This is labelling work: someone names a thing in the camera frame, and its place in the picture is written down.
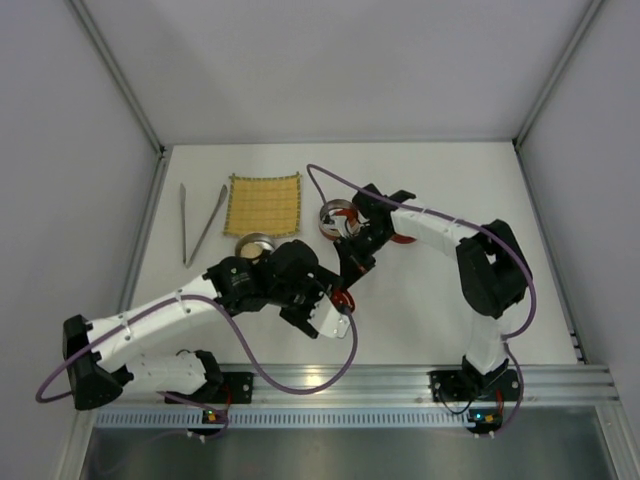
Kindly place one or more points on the steel tongs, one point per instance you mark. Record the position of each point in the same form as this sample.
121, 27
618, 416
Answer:
190, 250

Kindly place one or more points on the bamboo serving mat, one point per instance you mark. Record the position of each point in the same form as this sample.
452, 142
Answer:
269, 205

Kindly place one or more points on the aluminium corner post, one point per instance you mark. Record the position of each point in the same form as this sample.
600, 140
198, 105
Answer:
569, 50
87, 23

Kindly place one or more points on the beige rice ball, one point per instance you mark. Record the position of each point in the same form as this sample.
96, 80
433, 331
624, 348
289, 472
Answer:
251, 251

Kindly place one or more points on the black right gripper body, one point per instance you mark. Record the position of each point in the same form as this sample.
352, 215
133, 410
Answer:
357, 246

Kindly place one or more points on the steel bowl red base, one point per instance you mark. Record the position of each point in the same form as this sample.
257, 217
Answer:
265, 240
338, 218

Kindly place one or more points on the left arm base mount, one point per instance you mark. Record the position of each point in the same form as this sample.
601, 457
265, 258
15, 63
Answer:
223, 388

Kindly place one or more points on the red lid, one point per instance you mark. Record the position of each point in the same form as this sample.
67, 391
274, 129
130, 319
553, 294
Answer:
402, 239
343, 301

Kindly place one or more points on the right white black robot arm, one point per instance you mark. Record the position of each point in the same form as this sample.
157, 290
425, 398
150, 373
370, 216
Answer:
493, 276

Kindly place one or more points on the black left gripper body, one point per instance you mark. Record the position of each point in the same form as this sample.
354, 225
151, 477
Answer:
304, 307

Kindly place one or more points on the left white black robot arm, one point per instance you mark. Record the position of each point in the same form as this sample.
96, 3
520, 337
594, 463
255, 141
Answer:
109, 357

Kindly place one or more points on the white slotted cable duct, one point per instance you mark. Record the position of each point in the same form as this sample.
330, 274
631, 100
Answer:
279, 418

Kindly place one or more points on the right aluminium corner post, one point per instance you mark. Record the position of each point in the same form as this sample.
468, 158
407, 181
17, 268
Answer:
569, 50

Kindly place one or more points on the left aluminium corner post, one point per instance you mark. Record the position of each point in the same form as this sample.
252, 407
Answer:
87, 23

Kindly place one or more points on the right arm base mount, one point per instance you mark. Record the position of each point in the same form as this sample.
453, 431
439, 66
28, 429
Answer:
456, 386

